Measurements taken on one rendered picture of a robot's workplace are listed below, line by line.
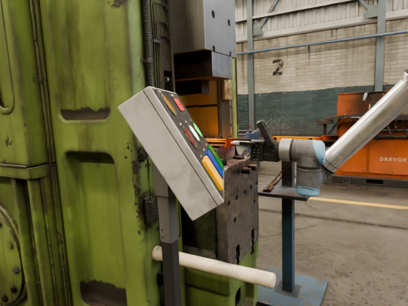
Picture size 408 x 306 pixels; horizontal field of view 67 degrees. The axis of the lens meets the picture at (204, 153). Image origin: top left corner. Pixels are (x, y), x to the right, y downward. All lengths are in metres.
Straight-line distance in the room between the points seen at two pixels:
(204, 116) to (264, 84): 7.55
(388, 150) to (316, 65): 4.63
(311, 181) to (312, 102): 7.63
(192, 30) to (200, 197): 0.76
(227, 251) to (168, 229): 0.52
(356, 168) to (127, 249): 3.93
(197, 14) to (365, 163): 3.82
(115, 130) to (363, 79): 7.95
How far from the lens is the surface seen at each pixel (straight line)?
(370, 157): 4.71
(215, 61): 1.27
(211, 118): 1.63
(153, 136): 0.63
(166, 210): 0.82
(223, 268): 1.07
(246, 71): 9.37
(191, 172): 0.62
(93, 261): 1.47
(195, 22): 1.24
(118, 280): 1.41
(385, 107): 1.30
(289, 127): 8.97
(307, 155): 1.21
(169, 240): 0.85
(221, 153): 1.29
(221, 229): 1.29
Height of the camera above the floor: 1.16
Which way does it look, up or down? 9 degrees down
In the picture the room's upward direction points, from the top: 3 degrees counter-clockwise
